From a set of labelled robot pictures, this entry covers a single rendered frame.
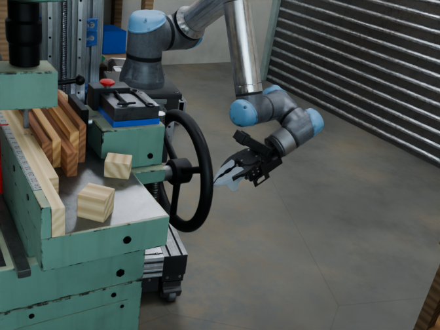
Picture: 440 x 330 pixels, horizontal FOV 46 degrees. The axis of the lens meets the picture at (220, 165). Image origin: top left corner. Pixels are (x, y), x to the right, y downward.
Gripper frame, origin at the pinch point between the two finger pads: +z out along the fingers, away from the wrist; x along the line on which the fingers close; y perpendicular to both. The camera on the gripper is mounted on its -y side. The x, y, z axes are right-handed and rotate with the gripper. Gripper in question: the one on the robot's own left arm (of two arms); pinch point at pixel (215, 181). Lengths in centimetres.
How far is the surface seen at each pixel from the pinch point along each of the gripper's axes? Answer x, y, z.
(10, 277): -30, -34, 47
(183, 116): -8.2, -28.6, 3.1
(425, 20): 130, 104, -219
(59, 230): -37, -43, 36
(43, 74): -11, -54, 24
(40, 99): -11, -50, 27
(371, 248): 30, 122, -67
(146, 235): -37, -32, 25
